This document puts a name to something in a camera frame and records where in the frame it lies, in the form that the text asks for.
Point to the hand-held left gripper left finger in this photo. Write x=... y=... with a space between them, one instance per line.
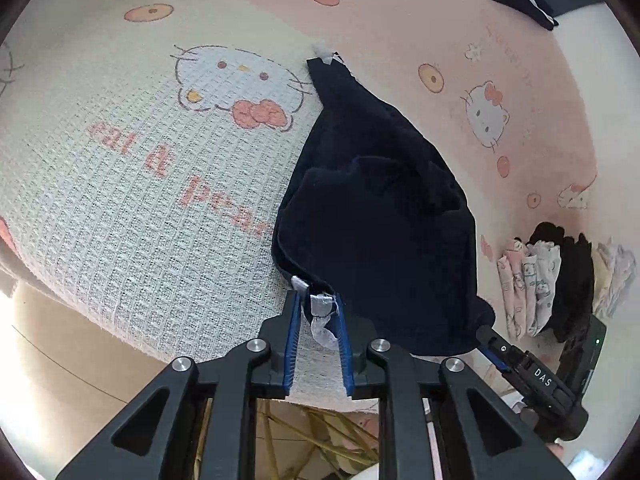
x=292 y=340

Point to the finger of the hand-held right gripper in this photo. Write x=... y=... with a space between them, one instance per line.
x=492 y=347

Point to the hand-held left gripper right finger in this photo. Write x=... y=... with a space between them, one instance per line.
x=345 y=355

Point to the navy shorts with white stripes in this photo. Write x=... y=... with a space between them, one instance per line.
x=380 y=210

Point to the pink printed folded garment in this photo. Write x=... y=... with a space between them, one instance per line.
x=515 y=290

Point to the white printed folded garment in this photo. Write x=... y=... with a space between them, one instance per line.
x=542 y=280

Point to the person's printed pajamas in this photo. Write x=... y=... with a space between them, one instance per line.
x=582 y=465

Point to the black folded garment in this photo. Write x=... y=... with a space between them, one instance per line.
x=575 y=280

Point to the cream folded garment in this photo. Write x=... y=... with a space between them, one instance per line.
x=610 y=280

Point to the pink and cream printed blanket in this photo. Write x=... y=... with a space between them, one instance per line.
x=125 y=185

